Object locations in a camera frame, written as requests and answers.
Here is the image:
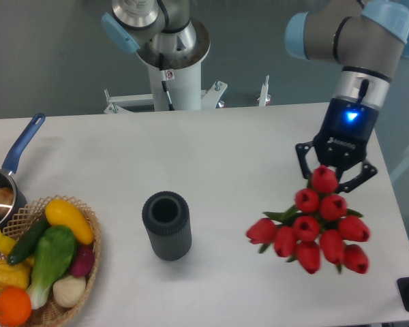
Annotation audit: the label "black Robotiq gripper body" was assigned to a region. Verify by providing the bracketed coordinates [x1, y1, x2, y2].
[313, 98, 379, 171]

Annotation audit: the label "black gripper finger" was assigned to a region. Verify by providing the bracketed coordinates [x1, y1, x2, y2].
[335, 159, 378, 193]
[295, 142, 319, 179]

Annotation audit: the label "red tulip bouquet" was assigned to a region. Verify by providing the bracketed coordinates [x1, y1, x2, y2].
[245, 166, 371, 274]

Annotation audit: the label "dark grey ribbed vase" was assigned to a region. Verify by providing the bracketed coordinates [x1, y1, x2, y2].
[142, 191, 192, 261]

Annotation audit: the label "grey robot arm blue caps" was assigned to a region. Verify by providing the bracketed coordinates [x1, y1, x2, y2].
[102, 1, 409, 193]

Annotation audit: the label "purple red onion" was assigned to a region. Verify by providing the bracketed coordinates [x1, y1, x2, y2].
[70, 245, 95, 277]

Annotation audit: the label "yellow squash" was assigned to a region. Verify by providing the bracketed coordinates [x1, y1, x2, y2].
[45, 199, 95, 245]

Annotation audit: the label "green bok choy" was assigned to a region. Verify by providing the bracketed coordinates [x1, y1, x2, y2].
[27, 225, 77, 310]

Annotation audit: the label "white garlic bulb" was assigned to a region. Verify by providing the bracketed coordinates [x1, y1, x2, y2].
[52, 275, 87, 308]

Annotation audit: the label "dark green cucumber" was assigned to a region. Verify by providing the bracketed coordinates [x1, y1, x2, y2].
[7, 215, 50, 266]

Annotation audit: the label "browned bread in pan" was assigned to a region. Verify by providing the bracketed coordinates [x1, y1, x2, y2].
[0, 187, 14, 217]

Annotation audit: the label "small yellow pepper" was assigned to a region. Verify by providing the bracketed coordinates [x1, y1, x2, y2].
[0, 230, 16, 256]

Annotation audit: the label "yellow gourd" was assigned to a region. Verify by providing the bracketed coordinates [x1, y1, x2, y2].
[0, 260, 31, 293]

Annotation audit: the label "orange fruit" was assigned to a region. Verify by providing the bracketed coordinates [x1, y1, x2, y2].
[0, 287, 32, 326]

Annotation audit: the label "white metal base frame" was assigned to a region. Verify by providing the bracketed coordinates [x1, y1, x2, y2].
[104, 74, 271, 114]

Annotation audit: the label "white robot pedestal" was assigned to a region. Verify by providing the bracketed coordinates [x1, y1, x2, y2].
[138, 18, 211, 112]

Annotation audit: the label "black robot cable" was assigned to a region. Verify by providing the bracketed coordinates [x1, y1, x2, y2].
[158, 52, 175, 111]

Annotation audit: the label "blue handled saucepan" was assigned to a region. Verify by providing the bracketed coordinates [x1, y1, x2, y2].
[0, 113, 46, 230]

